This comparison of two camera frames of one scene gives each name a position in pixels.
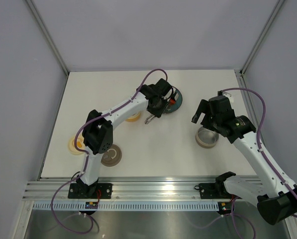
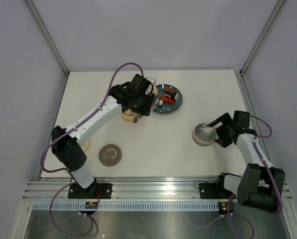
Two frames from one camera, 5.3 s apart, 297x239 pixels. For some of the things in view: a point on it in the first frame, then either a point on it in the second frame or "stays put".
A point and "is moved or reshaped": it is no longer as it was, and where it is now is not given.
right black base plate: (214, 191) stays put
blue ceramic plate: (171, 108) stays put
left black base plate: (90, 190) stays put
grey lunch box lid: (113, 157) stays put
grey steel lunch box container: (205, 138) is moved or reshaped
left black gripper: (157, 113) to (146, 110)
